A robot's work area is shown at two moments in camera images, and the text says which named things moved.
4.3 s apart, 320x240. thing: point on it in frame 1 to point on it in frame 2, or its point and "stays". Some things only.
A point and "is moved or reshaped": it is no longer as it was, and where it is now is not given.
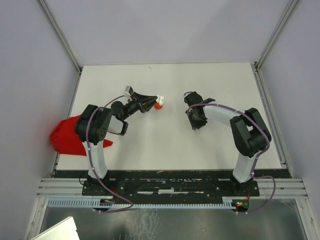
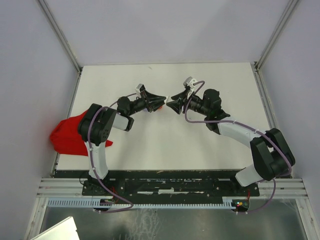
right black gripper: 194,125 to 177,105
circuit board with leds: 241,205 stays
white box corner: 65,230 stays
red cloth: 65,140 stays
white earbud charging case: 161,100 is moved or reshaped
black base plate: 170,184 stays
